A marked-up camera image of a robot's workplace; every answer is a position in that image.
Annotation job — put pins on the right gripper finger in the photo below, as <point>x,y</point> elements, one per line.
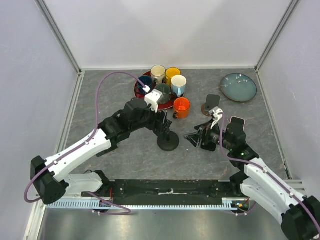
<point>205,126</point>
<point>194,138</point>

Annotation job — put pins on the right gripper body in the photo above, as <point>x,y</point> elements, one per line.
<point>212,135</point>

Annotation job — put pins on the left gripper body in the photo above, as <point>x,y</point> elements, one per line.
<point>157,126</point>

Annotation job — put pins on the black round-base phone stand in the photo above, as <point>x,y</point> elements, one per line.
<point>167,139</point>

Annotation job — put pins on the pink case smartphone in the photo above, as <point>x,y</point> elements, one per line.
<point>239,121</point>

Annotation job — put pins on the black phone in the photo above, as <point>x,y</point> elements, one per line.
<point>208,146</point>

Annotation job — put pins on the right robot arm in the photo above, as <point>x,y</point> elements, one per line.
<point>298,215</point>

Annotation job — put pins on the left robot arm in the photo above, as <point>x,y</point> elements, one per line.
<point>48,176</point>

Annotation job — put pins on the black angled phone stand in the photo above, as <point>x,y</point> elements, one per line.
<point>104,152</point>

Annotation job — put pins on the grey glass mug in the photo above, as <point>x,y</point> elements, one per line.
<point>166,91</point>

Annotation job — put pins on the orange mug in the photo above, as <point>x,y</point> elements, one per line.
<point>181,108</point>

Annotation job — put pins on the dark blue mug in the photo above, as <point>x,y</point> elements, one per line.
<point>144,85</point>

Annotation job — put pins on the light blue white mug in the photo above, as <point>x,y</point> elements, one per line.
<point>178,85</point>

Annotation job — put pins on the cream mug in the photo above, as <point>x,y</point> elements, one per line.
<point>158,73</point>

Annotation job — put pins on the yellow mug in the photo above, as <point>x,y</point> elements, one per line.
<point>169,74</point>

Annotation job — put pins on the blue ceramic plate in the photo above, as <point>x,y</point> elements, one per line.
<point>238,87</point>

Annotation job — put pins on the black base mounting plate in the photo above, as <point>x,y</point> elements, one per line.
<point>132,192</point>

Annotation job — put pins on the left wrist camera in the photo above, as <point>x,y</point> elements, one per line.
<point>153,98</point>

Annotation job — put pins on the slotted cable duct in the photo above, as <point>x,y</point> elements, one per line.
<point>95,204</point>

